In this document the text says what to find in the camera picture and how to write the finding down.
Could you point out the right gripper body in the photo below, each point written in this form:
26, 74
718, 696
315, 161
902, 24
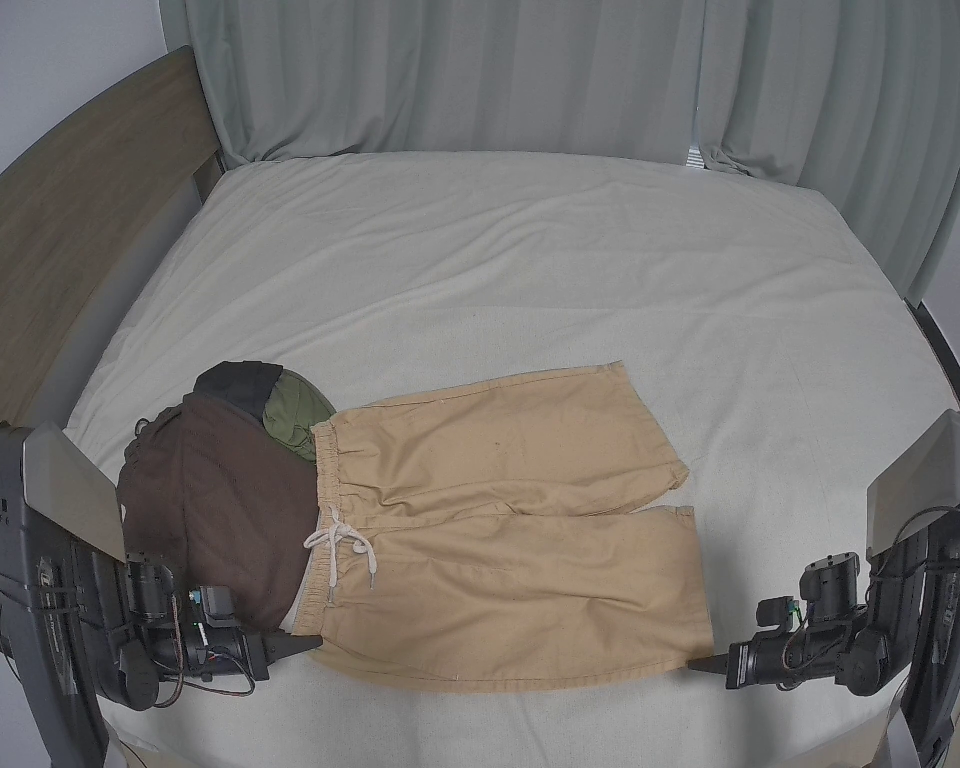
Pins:
761, 660

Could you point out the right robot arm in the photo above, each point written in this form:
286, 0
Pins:
922, 600

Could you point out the black garment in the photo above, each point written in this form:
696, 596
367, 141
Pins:
236, 382

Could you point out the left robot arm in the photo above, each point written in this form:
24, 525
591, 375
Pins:
67, 600

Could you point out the brown shorts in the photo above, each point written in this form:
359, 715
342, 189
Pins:
217, 510

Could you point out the green garment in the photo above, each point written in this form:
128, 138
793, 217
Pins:
296, 412

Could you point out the bed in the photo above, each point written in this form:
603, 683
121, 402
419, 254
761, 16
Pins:
525, 300

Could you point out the pale green curtain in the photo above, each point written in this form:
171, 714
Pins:
825, 90
450, 75

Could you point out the beige shorts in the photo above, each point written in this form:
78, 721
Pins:
487, 525

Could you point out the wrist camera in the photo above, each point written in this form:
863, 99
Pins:
214, 607
772, 611

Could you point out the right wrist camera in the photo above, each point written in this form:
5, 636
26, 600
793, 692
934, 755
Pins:
772, 611

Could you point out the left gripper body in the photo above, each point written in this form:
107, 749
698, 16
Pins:
229, 649

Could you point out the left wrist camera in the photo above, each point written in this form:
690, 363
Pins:
214, 607

